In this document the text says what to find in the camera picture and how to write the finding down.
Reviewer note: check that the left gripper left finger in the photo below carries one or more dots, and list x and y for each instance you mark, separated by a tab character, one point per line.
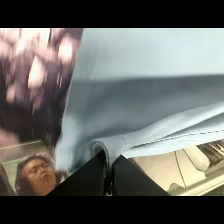
88	180

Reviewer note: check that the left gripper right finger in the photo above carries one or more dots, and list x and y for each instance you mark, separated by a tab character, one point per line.
133	181

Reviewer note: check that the blue T-shirt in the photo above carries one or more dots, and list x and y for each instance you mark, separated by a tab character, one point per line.
133	100

